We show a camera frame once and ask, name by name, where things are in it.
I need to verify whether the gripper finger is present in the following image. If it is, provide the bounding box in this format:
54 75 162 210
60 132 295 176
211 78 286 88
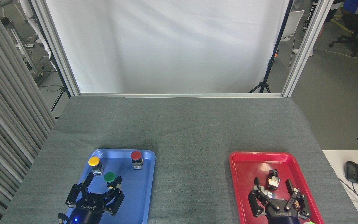
248 177 273 217
103 176 125 216
66 172 95 208
285 179 311 220

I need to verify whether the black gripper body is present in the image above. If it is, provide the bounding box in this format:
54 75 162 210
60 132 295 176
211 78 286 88
66 194 108 224
264 201 301 224

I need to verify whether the green push button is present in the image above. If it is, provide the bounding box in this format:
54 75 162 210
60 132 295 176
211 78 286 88
104 172 119 190

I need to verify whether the yellow push button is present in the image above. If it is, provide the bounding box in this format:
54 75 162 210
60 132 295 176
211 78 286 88
88 156 104 176

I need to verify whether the red push button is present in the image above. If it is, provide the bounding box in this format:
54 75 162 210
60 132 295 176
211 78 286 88
131 151 144 170

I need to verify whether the blue plastic tray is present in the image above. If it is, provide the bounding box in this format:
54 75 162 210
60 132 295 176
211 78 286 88
62 149 156 224

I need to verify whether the red plastic tray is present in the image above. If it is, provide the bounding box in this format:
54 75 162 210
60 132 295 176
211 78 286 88
229 151 325 224

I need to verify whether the white desk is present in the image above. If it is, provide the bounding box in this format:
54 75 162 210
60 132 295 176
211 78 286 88
322 150 358 224

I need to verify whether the black computer mouse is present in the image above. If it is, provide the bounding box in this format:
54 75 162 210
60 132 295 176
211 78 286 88
344 161 358 184

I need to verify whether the grey ribbed curtain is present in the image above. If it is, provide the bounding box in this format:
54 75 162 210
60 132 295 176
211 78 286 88
0 0 57 224

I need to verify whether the black light stand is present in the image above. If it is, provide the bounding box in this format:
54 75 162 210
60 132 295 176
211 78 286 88
50 56 71 112

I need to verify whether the silver aluminium crossbar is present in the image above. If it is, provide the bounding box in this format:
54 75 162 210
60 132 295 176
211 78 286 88
79 93 283 98

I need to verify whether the black tripod stand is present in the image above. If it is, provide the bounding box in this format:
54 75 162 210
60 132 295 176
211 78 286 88
249 0 294 94

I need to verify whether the white backdrop cloth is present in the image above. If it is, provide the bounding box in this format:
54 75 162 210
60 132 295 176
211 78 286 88
45 0 291 94

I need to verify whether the metal equipment rack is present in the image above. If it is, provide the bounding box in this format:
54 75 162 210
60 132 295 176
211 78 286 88
0 16 44 78

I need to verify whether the white chair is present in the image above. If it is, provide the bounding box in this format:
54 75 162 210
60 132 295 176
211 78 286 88
280 10 305 69

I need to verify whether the person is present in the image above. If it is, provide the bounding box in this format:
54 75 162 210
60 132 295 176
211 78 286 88
293 0 345 57

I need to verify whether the blue box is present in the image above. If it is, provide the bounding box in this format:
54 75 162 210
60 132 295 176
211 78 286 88
343 0 358 14

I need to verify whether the black and gold switch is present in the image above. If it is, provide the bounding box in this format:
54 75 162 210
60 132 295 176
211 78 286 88
266 170 281 191

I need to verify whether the grey mouse cable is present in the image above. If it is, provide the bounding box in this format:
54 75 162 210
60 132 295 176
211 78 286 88
337 177 358 218

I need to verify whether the silver aluminium post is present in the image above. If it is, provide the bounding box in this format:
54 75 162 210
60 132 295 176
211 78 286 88
281 0 335 98
30 0 80 97

